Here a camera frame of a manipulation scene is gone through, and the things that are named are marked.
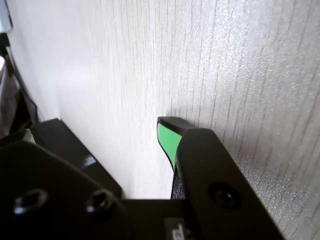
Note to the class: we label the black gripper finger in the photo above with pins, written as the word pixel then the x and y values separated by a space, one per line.
pixel 215 175

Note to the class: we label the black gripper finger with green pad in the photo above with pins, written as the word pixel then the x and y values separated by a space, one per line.
pixel 167 136

